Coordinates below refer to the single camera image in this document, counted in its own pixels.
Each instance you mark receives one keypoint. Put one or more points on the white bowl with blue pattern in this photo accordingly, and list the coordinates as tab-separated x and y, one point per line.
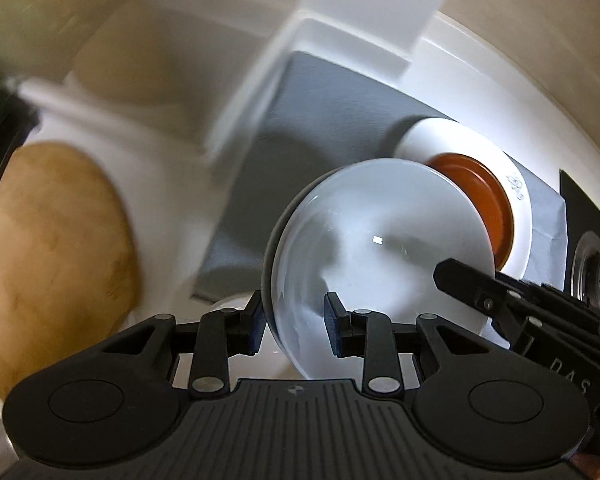
375	260

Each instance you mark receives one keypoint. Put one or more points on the round wooden cutting board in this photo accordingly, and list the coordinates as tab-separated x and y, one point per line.
55	260

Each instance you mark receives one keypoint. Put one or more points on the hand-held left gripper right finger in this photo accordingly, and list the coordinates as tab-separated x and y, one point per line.
334	326

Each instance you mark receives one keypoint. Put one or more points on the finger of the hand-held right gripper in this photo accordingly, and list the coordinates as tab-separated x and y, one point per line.
472	285

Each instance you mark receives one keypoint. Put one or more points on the round metal stove burner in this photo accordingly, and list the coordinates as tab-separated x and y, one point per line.
596	277

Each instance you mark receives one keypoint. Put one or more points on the grey dish mat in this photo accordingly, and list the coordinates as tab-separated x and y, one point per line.
300	160

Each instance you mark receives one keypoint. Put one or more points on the square white floral plate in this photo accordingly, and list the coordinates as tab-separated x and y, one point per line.
440	135

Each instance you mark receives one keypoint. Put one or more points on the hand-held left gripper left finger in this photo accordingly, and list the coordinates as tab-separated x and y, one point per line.
254	329

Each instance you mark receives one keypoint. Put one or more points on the brown round plate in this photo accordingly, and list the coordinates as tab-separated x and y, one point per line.
480	185

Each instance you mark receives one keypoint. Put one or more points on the black glass gas stove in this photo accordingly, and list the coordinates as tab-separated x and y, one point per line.
587	200

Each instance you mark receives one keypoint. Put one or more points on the plain white bowl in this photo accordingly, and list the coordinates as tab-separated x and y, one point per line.
235	305

